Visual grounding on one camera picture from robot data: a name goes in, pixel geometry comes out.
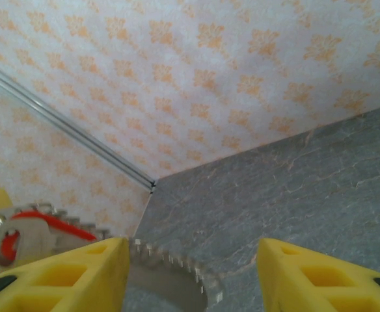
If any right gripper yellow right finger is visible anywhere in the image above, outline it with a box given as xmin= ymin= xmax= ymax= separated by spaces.
xmin=257 ymin=237 xmax=380 ymax=312

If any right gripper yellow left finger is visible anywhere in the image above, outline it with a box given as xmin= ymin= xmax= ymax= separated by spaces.
xmin=0 ymin=236 xmax=131 ymax=312

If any aluminium frame post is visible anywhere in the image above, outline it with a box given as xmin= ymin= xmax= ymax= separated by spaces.
xmin=0 ymin=56 xmax=159 ymax=196

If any red key tag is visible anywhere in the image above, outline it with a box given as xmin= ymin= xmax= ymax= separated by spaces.
xmin=0 ymin=210 xmax=98 ymax=265

